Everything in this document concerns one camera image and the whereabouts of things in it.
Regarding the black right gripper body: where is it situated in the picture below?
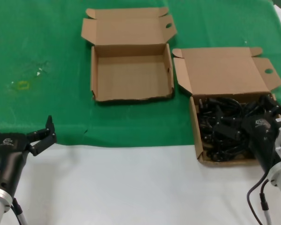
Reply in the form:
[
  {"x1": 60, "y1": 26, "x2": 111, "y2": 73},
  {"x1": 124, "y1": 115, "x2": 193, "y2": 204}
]
[{"x1": 242, "y1": 112, "x2": 278, "y2": 173}]

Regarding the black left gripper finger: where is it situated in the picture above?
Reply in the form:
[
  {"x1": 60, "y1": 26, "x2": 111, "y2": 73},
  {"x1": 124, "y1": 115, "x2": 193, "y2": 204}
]
[{"x1": 25, "y1": 114, "x2": 58, "y2": 157}]

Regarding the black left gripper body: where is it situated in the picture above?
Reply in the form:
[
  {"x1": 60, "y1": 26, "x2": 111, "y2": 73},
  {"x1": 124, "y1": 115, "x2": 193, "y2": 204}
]
[{"x1": 0, "y1": 131, "x2": 32, "y2": 197}]

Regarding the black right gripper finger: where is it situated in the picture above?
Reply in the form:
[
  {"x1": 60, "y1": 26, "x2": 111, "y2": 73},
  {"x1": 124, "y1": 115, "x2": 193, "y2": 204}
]
[
  {"x1": 259, "y1": 94, "x2": 281, "y2": 118},
  {"x1": 212, "y1": 112, "x2": 245, "y2": 141}
]

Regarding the shallow open cardboard box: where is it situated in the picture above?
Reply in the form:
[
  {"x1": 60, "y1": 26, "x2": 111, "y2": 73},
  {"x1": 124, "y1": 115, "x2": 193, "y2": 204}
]
[{"x1": 81, "y1": 7, "x2": 178, "y2": 103}]

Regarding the green table cloth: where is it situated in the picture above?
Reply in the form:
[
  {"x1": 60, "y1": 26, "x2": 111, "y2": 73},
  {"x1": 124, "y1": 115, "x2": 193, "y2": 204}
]
[{"x1": 0, "y1": 0, "x2": 281, "y2": 153}]

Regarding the tangled black power cable pile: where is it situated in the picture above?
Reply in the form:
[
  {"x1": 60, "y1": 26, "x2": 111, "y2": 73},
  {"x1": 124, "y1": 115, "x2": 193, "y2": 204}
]
[{"x1": 198, "y1": 95, "x2": 276, "y2": 163}]

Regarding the open cardboard box with cables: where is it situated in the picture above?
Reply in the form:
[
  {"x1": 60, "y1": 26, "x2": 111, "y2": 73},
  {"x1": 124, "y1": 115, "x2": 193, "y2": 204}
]
[{"x1": 172, "y1": 46, "x2": 281, "y2": 169}]

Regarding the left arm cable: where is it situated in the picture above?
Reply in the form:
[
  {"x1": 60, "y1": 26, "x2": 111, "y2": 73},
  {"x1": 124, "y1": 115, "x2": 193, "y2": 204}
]
[{"x1": 10, "y1": 197, "x2": 28, "y2": 225}]

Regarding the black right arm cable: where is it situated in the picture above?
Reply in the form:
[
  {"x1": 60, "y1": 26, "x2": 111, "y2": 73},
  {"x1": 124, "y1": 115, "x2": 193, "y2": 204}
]
[{"x1": 246, "y1": 172, "x2": 273, "y2": 225}]

